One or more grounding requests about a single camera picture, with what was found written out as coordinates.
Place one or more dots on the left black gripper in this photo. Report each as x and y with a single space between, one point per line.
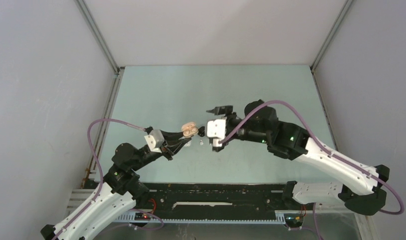
166 149

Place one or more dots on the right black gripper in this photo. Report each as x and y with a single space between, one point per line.
227 110

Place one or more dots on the beige earbud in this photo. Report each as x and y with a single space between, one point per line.
188 126
188 134

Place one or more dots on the beige earbud charging case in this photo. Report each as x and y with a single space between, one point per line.
194 129

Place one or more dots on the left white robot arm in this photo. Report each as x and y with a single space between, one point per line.
120 189

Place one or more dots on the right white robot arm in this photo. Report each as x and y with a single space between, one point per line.
356 186

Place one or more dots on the black earbud charging case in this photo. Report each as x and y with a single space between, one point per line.
201 131

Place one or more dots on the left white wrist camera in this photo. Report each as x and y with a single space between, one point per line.
154 140

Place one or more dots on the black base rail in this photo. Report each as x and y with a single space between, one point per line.
221 202

